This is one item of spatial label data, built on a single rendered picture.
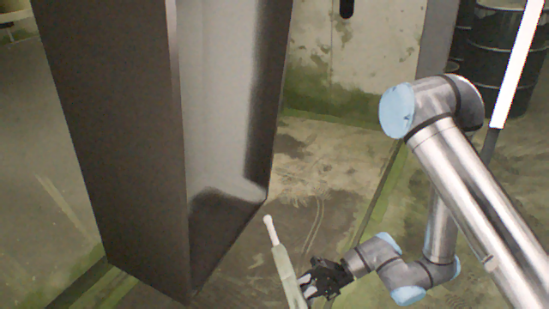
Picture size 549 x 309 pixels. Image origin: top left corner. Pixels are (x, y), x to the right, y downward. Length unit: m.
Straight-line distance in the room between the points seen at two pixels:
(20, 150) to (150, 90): 1.36
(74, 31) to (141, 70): 0.17
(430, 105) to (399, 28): 1.98
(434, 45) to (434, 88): 1.92
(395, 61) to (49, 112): 2.24
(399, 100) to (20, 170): 1.72
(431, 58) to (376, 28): 0.44
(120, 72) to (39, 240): 1.31
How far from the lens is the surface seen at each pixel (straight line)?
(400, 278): 1.17
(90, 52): 0.85
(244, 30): 1.30
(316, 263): 1.14
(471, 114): 0.94
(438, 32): 2.75
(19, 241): 1.98
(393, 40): 2.80
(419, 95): 0.83
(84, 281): 2.06
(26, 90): 2.18
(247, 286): 1.85
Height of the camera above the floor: 1.51
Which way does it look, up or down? 34 degrees down
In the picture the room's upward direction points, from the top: 5 degrees counter-clockwise
